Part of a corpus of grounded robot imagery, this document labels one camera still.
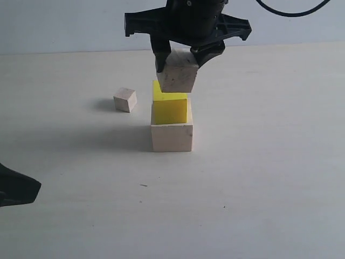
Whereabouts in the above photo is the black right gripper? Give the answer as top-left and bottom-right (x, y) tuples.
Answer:
(124, 0), (252, 73)

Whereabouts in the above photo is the medium wooden cube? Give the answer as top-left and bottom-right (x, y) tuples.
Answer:
(156, 49), (199, 93)

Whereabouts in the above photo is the yellow cube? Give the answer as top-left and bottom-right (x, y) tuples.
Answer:
(153, 80), (188, 125)

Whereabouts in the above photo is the small wooden cube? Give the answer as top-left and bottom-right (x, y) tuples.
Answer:
(113, 87), (137, 113)

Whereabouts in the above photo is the large wooden cube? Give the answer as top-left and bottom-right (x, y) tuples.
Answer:
(150, 98), (194, 152)

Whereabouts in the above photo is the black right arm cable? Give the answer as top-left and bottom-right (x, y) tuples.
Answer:
(254, 0), (331, 17)

